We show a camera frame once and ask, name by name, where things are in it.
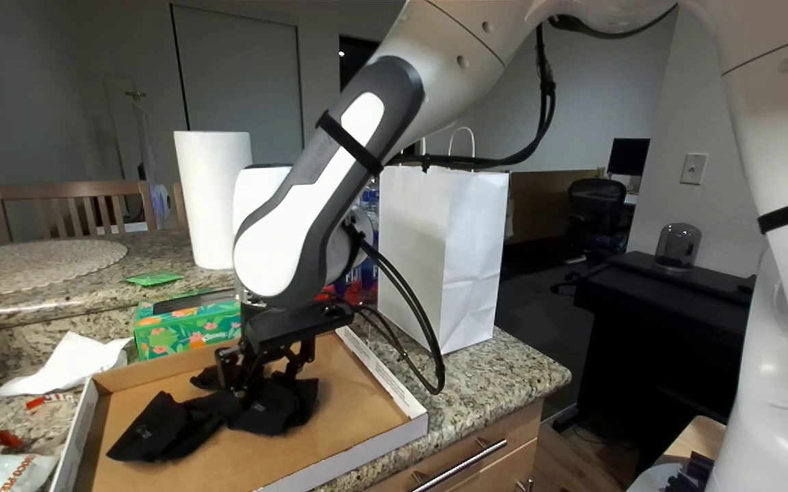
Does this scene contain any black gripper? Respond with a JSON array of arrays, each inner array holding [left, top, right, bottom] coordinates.
[[215, 300, 354, 406]]

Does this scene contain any black sock pair remaining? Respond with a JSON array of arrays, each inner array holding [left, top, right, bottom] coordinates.
[[107, 371, 321, 463]]

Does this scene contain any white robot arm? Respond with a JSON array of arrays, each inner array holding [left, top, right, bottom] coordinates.
[[232, 0, 788, 492]]

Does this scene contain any white paper bag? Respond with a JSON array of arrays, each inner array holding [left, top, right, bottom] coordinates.
[[377, 166, 508, 355]]

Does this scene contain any green tissue box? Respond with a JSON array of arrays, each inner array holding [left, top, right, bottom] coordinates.
[[132, 289, 240, 360]]

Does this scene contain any shallow cardboard box tray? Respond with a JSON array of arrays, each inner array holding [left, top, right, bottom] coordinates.
[[50, 329, 426, 492]]

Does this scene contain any Fiji water bottle right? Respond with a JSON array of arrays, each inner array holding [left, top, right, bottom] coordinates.
[[318, 262, 377, 307]]

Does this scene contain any green sticky note pad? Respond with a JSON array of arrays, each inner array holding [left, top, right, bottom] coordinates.
[[127, 273, 180, 289]]

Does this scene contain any white crumpled napkin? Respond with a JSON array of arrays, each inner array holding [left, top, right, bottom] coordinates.
[[0, 332, 128, 396]]

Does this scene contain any white paper towel roll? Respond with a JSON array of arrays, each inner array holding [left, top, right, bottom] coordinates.
[[172, 131, 251, 272]]

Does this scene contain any wooden chair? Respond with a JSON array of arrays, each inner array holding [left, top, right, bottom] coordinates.
[[0, 180, 155, 244]]

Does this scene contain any red white snack packet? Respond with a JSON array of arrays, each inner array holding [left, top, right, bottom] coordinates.
[[0, 432, 58, 492]]

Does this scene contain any black office chair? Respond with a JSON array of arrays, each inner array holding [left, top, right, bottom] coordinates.
[[553, 179, 626, 292]]

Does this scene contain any black desk cabinet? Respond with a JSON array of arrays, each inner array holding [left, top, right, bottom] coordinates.
[[574, 251, 756, 464]]

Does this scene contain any computer monitor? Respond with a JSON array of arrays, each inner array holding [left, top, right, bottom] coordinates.
[[607, 138, 648, 176]]

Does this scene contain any silver drawer handle bar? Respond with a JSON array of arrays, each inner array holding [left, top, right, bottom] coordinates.
[[410, 438, 508, 492]]

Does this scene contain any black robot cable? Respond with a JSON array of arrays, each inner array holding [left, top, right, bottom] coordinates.
[[347, 17, 562, 396]]

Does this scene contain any wall light switch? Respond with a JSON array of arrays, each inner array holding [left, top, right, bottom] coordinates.
[[678, 154, 709, 186]]

